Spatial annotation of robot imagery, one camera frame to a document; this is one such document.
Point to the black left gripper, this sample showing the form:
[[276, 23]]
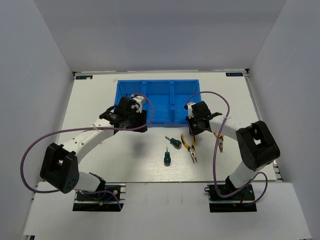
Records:
[[140, 122]]

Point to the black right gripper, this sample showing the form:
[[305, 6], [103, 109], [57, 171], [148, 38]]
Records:
[[192, 131]]

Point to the yellow black long-nose pliers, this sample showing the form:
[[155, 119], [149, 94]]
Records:
[[220, 142]]

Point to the green stubby Phillips screwdriver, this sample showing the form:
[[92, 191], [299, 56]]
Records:
[[176, 143]]

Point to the green stubby flathead screwdriver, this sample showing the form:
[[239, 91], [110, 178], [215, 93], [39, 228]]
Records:
[[167, 158]]

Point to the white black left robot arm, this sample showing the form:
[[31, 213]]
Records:
[[60, 166]]

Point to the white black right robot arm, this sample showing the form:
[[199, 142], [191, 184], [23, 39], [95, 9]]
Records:
[[256, 144]]

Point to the blue three-compartment plastic bin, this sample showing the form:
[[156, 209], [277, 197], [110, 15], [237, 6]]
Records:
[[168, 97]]

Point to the right table corner label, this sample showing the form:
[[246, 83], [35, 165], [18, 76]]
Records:
[[234, 74]]

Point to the table corner label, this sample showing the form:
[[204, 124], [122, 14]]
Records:
[[83, 77], [234, 74]]

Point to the left table corner label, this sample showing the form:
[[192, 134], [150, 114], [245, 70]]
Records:
[[83, 77]]

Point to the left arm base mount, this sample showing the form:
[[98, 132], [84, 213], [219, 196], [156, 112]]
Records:
[[111, 201]]

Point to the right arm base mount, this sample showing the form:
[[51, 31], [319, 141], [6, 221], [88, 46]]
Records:
[[238, 203]]

